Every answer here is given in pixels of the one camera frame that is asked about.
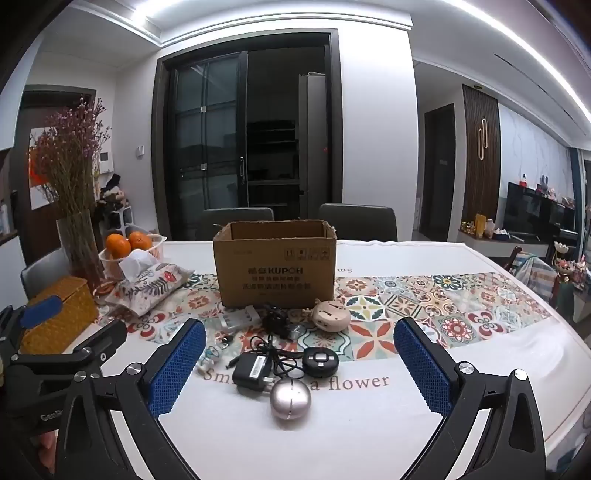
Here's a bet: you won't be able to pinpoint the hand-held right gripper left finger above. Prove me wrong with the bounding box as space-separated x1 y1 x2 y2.
55 318 207 480

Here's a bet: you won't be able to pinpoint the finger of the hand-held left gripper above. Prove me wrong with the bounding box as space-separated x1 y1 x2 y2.
11 319 128 384
0 295 64 365

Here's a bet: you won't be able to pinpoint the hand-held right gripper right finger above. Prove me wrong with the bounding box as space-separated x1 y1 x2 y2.
393 316 548 480

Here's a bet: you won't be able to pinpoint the black charger plug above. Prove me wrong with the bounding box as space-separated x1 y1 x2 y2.
263 304 290 340

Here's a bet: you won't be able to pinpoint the pink round clock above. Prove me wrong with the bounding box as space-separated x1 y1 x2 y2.
311 299 352 330

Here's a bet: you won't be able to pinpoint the brown cardboard box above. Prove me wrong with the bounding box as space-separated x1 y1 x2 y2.
213 220 338 308

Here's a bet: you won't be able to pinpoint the yellow woven box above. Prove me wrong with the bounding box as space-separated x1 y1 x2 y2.
18 276 99 355

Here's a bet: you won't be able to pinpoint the small white teal gadget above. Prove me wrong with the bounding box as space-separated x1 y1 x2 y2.
198 346 222 374

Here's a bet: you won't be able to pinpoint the grey dining chair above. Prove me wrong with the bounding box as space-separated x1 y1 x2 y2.
318 203 398 242
201 208 275 241
21 249 70 299

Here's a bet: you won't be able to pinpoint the clear plastic battery case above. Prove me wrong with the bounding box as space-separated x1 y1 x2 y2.
222 305 257 330

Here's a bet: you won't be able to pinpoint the floral fabric tissue pouch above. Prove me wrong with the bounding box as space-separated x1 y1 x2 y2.
105 249 195 317

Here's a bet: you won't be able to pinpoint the white plastic fruit basket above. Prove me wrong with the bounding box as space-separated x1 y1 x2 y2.
99 234 167 280

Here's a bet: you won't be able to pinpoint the silver round gadget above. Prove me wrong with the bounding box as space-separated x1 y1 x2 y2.
270 378 312 421

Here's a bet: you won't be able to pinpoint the white stool with plush toys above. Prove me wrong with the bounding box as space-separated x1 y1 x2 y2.
98 173 136 232

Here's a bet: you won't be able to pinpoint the chair with striped cloth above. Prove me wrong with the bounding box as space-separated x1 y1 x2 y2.
510 247 560 302

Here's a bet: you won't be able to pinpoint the white television cabinet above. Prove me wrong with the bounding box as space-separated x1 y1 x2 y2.
457 228 555 258

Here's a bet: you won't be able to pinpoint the dried purple flowers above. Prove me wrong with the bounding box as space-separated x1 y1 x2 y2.
32 97 112 217

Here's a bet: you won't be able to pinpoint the dark interior door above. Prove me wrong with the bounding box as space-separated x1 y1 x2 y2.
424 104 455 241

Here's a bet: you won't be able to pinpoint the black television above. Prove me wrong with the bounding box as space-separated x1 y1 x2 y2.
503 181 578 241

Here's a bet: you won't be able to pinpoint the dark glass sliding door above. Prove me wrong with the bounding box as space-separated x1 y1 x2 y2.
154 30 345 232

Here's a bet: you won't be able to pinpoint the grey refrigerator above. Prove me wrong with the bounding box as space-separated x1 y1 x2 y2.
298 73 328 220

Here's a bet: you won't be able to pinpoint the black power adapter with cable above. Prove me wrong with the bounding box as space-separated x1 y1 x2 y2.
232 335 308 393

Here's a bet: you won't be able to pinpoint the black round cable reel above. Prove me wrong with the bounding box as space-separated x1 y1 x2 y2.
302 347 340 373

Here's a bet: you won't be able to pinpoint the red wall picture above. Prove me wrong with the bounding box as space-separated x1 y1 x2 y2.
28 129 52 209

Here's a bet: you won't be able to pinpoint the wooden panel with gold handle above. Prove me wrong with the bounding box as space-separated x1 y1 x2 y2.
463 85 502 228

